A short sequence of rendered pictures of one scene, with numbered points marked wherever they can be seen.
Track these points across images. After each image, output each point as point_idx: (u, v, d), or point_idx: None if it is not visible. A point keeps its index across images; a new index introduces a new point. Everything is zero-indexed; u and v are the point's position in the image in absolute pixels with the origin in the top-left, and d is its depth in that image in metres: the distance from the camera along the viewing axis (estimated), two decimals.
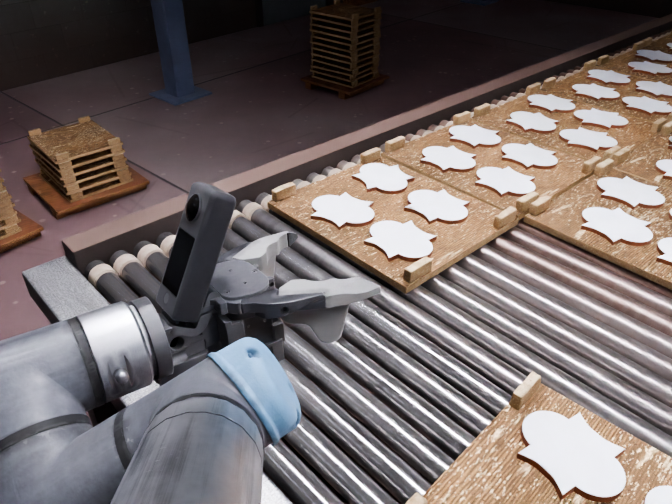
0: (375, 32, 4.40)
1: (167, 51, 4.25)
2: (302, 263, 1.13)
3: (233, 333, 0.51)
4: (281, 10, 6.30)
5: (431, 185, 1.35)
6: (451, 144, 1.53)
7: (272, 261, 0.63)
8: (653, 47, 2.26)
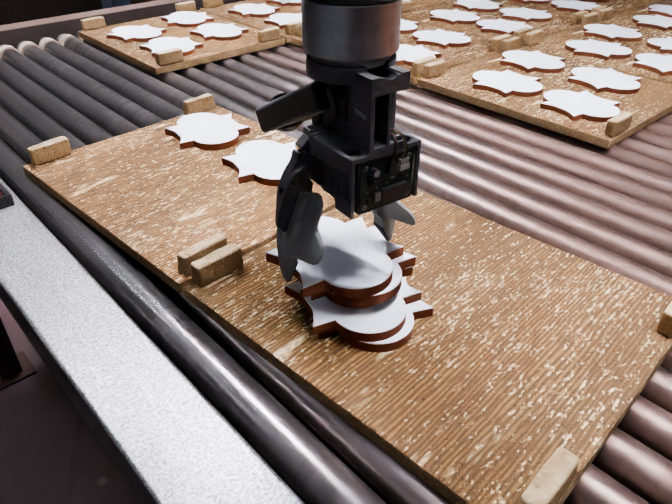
0: None
1: (108, 1, 4.47)
2: (84, 62, 1.34)
3: None
4: None
5: (226, 23, 1.56)
6: (266, 4, 1.75)
7: (300, 251, 0.53)
8: None
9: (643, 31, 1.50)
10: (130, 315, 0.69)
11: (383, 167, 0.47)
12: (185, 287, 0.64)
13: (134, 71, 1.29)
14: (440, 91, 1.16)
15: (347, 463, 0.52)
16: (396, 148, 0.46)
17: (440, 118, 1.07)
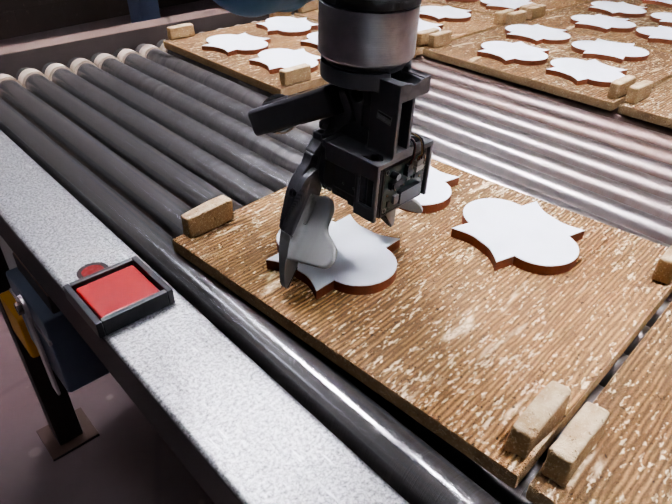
0: None
1: (135, 2, 4.22)
2: (184, 80, 1.09)
3: None
4: None
5: None
6: None
7: (305, 256, 0.51)
8: None
9: None
10: None
11: (401, 170, 0.48)
12: (530, 482, 0.39)
13: (250, 92, 1.04)
14: (655, 121, 0.91)
15: None
16: (415, 151, 0.47)
17: None
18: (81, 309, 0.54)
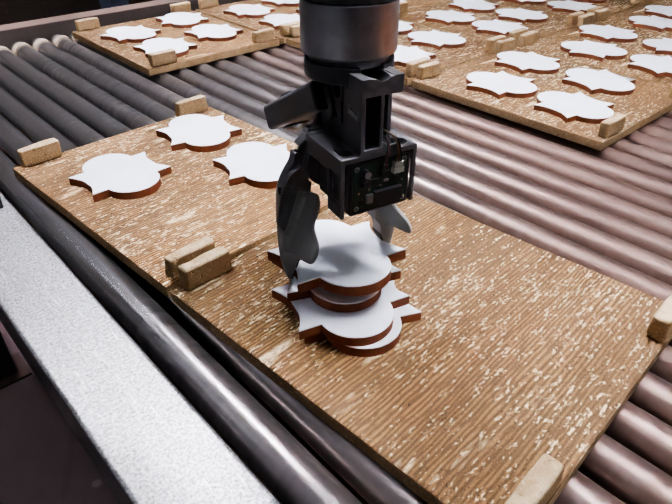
0: None
1: (106, 1, 4.46)
2: (78, 63, 1.34)
3: None
4: None
5: (221, 24, 1.56)
6: (261, 5, 1.74)
7: (299, 250, 0.53)
8: None
9: (639, 32, 1.49)
10: (117, 319, 0.68)
11: (376, 169, 0.47)
12: (172, 290, 0.63)
13: (127, 72, 1.28)
14: (434, 92, 1.16)
15: (332, 469, 0.52)
16: (389, 151, 0.46)
17: (433, 119, 1.07)
18: None
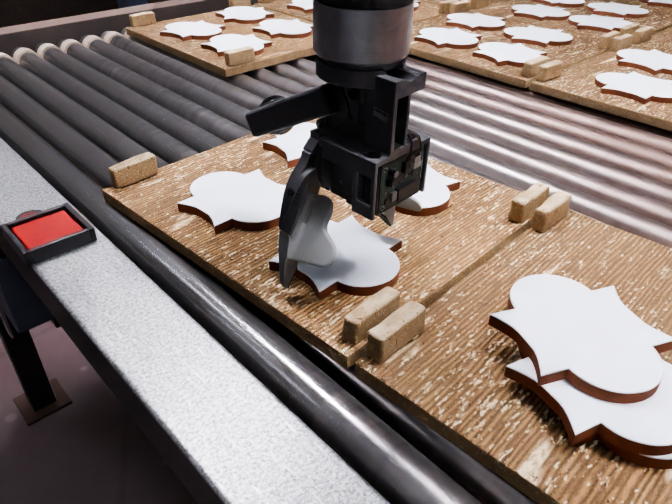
0: None
1: None
2: (140, 62, 1.18)
3: None
4: None
5: (288, 19, 1.41)
6: None
7: (305, 255, 0.52)
8: None
9: None
10: None
11: (399, 167, 0.48)
12: (356, 361, 0.48)
13: (199, 72, 1.13)
14: (561, 96, 1.01)
15: None
16: (412, 147, 0.47)
17: (573, 128, 0.91)
18: (13, 243, 0.63)
